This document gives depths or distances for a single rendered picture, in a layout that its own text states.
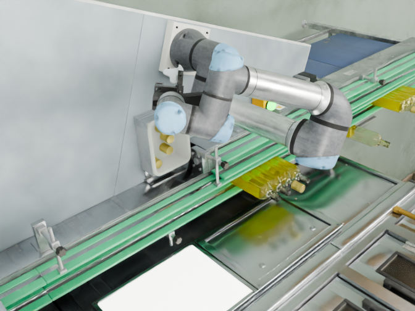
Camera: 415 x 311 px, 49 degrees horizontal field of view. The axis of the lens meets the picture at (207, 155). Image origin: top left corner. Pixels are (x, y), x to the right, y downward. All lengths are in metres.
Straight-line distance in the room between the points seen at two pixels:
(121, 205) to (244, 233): 0.48
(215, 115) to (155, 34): 0.58
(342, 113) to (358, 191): 0.83
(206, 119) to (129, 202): 0.65
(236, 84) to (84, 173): 0.72
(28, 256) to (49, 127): 0.41
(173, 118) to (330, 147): 0.48
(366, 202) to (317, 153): 0.75
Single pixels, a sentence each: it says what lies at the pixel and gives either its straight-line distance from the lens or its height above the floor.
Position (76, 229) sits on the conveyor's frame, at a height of 0.83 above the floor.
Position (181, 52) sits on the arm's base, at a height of 0.84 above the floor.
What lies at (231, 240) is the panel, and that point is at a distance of 1.73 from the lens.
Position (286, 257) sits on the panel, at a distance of 1.67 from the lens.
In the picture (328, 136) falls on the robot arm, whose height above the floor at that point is 1.40.
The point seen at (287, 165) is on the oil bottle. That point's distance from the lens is 1.88.
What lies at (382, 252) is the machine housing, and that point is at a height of 1.48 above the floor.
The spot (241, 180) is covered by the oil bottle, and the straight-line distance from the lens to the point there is 1.79.
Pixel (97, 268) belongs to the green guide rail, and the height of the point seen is 0.95.
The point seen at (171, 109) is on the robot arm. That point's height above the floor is 1.24.
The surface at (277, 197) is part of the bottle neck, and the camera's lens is 1.71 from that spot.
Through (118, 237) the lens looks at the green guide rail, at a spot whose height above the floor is 0.95.
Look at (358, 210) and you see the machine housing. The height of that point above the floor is 1.29.
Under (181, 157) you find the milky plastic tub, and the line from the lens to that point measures 1.75.
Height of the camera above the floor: 2.03
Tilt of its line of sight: 41 degrees down
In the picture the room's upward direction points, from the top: 118 degrees clockwise
